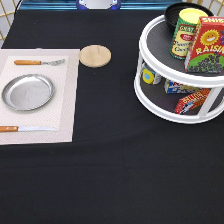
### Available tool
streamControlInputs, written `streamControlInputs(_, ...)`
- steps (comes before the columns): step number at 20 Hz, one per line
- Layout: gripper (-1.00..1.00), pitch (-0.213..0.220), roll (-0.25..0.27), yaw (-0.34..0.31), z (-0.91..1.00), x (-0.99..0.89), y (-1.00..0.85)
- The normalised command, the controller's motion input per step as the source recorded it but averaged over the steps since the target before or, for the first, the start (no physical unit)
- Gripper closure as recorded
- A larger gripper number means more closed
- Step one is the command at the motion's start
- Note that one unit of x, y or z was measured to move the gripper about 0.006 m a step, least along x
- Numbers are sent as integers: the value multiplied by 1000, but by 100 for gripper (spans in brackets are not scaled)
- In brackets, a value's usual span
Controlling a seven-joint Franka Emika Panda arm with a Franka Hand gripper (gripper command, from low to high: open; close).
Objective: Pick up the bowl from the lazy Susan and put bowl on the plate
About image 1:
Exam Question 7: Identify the white two-tier lazy Susan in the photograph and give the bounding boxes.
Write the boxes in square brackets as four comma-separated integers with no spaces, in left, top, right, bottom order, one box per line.
[134,15,224,124]

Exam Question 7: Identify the black ribbed bowl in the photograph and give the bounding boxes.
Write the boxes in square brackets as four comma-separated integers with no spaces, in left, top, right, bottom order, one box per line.
[164,2,213,32]

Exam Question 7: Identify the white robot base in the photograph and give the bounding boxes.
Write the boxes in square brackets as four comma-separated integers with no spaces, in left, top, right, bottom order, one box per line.
[76,0,121,9]

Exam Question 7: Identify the silver metal plate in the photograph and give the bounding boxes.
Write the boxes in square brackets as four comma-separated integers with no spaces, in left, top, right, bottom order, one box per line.
[2,74,54,111]

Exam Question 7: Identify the blue yellow can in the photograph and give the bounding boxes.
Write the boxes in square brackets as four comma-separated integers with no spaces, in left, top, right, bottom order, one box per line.
[142,64,161,85]

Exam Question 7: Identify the round wooden coaster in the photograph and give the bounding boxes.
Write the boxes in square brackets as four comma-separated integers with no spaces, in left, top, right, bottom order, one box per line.
[79,45,111,68]

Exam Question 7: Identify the blue white food box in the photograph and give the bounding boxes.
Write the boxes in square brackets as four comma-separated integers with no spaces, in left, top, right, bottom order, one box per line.
[164,80,200,94]

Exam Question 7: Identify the beige woven placemat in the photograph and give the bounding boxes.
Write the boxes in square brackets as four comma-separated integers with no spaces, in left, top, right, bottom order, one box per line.
[0,49,79,145]

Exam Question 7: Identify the red butter box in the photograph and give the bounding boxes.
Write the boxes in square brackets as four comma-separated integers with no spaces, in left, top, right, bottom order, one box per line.
[175,88,210,114]

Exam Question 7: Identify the red raisin box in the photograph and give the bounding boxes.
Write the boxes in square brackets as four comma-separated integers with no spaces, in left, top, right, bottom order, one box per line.
[184,16,224,74]

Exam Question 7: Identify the green yellow cylindrical canister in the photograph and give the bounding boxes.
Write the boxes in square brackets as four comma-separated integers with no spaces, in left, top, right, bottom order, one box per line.
[170,8,207,60]

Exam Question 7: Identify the fork with wooden handle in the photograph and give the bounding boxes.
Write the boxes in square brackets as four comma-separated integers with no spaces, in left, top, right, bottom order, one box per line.
[14,59,65,66]

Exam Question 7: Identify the knife with wooden handle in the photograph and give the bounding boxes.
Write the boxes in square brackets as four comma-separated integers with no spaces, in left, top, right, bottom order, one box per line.
[0,126,57,133]

